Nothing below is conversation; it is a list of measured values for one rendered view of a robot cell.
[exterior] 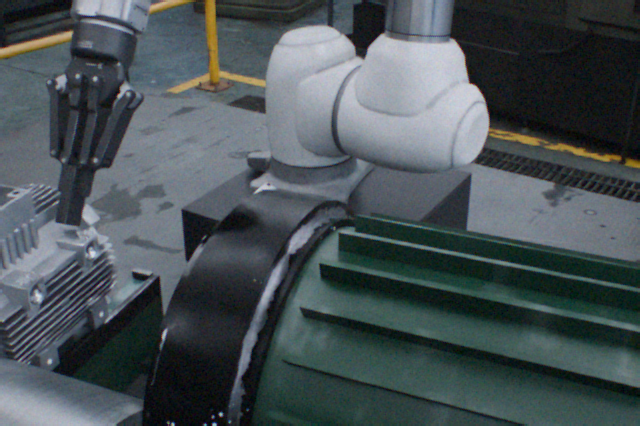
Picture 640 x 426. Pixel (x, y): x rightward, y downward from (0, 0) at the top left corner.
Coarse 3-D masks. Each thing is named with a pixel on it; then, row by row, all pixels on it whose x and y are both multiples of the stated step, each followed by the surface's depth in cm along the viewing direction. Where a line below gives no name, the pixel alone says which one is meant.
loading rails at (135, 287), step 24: (144, 288) 113; (120, 312) 109; (144, 312) 114; (96, 336) 104; (120, 336) 110; (144, 336) 116; (72, 360) 101; (96, 360) 105; (120, 360) 111; (144, 360) 116; (96, 384) 106; (120, 384) 112
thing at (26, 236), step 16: (0, 192) 93; (16, 192) 91; (0, 208) 87; (16, 208) 89; (32, 208) 92; (0, 224) 87; (16, 224) 90; (32, 224) 92; (0, 240) 88; (16, 240) 90; (32, 240) 93; (0, 256) 88; (16, 256) 91; (0, 272) 88
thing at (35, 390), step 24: (0, 360) 64; (0, 384) 59; (24, 384) 59; (48, 384) 60; (72, 384) 61; (0, 408) 56; (24, 408) 56; (48, 408) 56; (72, 408) 56; (96, 408) 57; (120, 408) 57
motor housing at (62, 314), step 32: (32, 192) 99; (32, 256) 93; (64, 256) 94; (0, 288) 88; (64, 288) 94; (96, 288) 99; (0, 320) 85; (32, 320) 89; (64, 320) 94; (0, 352) 87; (32, 352) 90
